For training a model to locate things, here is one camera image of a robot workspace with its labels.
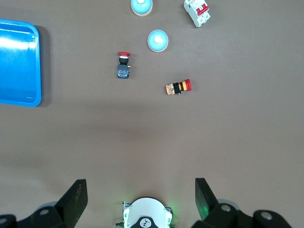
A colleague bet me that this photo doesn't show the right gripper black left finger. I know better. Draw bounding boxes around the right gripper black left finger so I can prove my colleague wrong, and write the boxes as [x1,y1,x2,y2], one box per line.
[0,178,88,228]

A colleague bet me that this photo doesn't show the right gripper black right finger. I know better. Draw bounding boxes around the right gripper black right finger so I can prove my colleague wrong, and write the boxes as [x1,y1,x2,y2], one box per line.
[191,178,294,228]

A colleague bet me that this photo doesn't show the blue call bell black scratches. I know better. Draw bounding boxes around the blue call bell black scratches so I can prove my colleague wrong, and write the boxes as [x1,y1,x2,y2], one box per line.
[131,0,153,17]

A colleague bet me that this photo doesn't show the blue plastic tray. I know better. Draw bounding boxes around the blue plastic tray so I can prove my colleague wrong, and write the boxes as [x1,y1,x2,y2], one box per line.
[0,19,42,107]

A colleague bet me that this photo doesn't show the red emergency button orange body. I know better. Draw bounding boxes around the red emergency button orange body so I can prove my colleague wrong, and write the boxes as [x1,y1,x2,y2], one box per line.
[165,79,192,95]

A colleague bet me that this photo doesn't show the red mushroom button blue body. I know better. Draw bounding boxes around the red mushroom button blue body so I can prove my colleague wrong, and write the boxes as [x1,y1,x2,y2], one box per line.
[116,51,132,79]

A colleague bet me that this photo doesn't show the white red circuit breaker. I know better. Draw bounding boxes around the white red circuit breaker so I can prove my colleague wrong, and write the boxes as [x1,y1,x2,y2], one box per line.
[183,0,211,28]

